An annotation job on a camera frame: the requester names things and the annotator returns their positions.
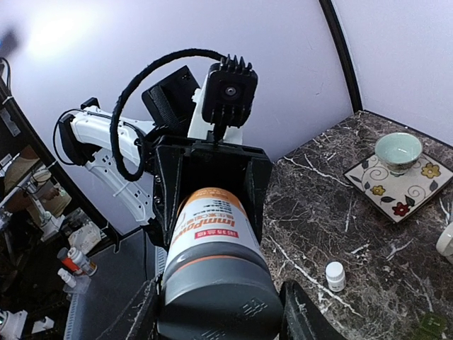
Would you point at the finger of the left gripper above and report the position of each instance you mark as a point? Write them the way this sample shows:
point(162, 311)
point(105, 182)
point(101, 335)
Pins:
point(258, 172)
point(169, 161)

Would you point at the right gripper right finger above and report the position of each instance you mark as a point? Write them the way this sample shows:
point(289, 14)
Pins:
point(301, 317)

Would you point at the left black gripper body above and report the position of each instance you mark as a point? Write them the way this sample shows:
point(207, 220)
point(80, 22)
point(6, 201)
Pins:
point(205, 164)

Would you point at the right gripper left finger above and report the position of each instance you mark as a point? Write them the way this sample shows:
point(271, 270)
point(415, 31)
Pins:
point(137, 319)

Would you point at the orange pill bottle grey cap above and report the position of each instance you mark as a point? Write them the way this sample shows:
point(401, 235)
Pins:
point(216, 283)

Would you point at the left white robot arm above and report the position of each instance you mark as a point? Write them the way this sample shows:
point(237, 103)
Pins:
point(85, 136)

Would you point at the small white pill bottle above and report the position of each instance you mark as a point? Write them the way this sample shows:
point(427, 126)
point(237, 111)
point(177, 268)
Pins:
point(335, 276)

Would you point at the orange bottle on shelf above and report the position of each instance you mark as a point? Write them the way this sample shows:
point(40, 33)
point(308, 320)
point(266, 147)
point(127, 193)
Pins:
point(76, 261)

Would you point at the left light green bowl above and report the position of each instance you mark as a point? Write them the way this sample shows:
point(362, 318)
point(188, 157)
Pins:
point(398, 152)

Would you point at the floral square plate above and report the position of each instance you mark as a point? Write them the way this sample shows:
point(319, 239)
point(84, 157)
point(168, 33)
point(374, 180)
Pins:
point(398, 197)

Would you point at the cream coral pattern mug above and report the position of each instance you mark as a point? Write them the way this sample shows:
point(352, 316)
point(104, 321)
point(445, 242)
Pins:
point(444, 245)

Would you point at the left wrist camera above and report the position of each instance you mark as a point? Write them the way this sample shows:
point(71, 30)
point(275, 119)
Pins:
point(223, 103)

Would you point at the left black frame post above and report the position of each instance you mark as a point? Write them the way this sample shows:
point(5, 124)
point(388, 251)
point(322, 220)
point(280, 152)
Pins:
point(343, 53)

